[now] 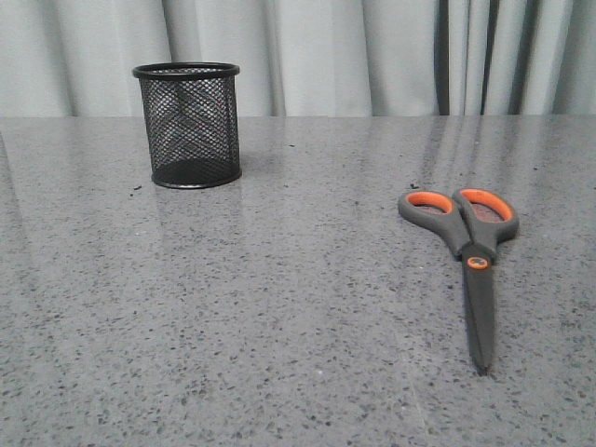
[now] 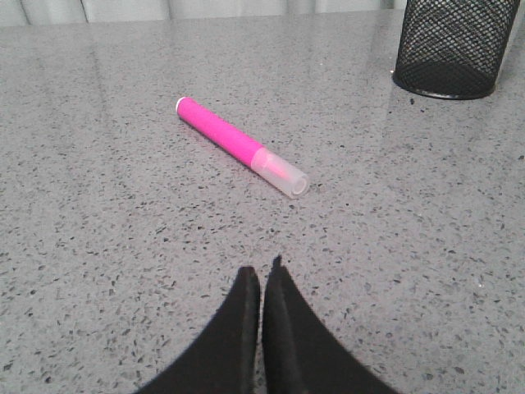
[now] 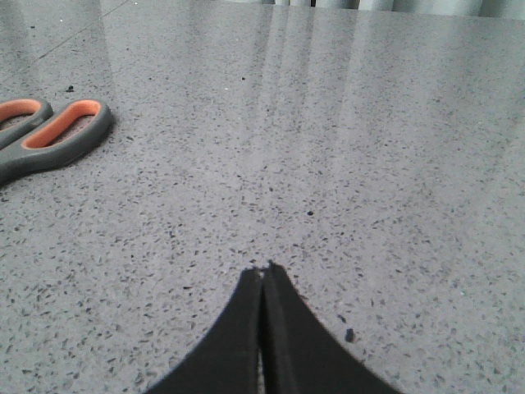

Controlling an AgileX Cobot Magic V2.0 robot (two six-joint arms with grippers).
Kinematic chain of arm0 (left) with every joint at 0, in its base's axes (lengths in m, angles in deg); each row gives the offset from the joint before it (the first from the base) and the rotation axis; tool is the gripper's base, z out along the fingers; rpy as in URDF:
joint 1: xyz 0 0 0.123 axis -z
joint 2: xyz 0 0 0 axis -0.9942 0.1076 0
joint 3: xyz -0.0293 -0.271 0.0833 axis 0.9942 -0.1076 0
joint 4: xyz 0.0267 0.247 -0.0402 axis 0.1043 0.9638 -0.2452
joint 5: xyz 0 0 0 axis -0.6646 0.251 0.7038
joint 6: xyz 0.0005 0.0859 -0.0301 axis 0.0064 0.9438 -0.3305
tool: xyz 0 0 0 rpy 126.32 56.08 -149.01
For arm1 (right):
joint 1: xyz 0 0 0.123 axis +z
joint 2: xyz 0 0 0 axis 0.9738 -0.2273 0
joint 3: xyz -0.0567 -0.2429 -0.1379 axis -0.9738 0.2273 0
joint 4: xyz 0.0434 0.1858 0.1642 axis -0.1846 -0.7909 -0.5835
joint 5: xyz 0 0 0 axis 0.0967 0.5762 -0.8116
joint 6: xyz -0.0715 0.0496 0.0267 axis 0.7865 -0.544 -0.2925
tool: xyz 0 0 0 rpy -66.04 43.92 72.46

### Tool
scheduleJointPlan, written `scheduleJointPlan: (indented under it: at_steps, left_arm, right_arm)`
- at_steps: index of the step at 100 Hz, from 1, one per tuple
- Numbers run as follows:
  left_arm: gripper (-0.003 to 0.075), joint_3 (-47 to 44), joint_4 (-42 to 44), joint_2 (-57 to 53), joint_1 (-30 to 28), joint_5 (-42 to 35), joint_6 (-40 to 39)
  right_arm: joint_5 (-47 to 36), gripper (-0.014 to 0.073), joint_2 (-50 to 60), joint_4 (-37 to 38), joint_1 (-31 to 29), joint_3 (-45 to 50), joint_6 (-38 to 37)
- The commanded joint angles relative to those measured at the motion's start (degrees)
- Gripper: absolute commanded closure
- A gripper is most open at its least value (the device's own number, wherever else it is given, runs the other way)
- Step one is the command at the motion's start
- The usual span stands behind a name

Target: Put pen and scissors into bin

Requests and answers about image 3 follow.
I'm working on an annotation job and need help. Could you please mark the grey curtain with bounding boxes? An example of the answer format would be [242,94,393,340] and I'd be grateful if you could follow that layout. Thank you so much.
[274,1,524,18]

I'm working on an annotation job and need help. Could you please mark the grey orange scissors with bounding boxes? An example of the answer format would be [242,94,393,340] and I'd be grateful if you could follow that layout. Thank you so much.
[1,98,113,184]

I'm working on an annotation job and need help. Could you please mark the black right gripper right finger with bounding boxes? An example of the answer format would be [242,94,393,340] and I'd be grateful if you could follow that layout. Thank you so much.
[262,263,397,393]

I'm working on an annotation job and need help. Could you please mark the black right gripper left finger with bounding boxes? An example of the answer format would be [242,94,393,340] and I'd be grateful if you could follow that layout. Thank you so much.
[148,269,262,394]

